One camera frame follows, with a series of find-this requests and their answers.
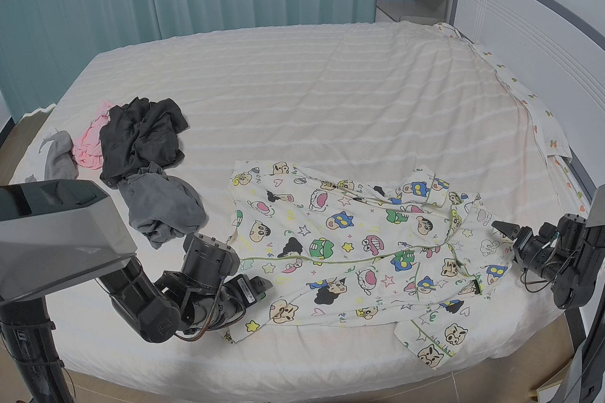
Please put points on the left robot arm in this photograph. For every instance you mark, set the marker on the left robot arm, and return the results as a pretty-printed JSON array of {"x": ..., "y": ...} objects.
[{"x": 56, "y": 240}]

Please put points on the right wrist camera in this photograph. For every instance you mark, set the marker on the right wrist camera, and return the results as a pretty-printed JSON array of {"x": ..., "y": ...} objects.
[{"x": 548, "y": 233}]

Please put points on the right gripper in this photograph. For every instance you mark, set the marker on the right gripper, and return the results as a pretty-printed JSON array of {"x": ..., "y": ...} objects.
[{"x": 527, "y": 247}]

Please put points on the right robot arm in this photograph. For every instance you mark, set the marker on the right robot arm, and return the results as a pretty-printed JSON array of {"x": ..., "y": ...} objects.
[{"x": 574, "y": 264}]

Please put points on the white wood-edged cabinet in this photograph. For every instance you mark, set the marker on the white wood-edged cabinet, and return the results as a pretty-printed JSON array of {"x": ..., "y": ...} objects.
[{"x": 567, "y": 384}]

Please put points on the white printed pyjama top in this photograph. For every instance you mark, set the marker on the white printed pyjama top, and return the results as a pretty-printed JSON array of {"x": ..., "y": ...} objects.
[{"x": 354, "y": 250}]

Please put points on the bed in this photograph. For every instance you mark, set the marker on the bed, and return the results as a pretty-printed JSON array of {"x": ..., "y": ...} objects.
[{"x": 331, "y": 84}]

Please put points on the grey white garment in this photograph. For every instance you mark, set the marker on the grey white garment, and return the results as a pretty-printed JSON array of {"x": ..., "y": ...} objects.
[{"x": 59, "y": 151}]

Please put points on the pink garment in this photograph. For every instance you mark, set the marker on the pink garment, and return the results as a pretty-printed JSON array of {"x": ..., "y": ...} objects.
[{"x": 87, "y": 148}]

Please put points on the black garment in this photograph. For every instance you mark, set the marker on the black garment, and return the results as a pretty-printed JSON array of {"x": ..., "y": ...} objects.
[{"x": 142, "y": 136}]

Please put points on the dark grey garment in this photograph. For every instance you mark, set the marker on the dark grey garment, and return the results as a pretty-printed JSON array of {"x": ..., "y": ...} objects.
[{"x": 165, "y": 207}]

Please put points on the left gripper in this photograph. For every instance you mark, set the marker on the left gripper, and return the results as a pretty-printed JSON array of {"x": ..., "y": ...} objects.
[{"x": 246, "y": 290}]

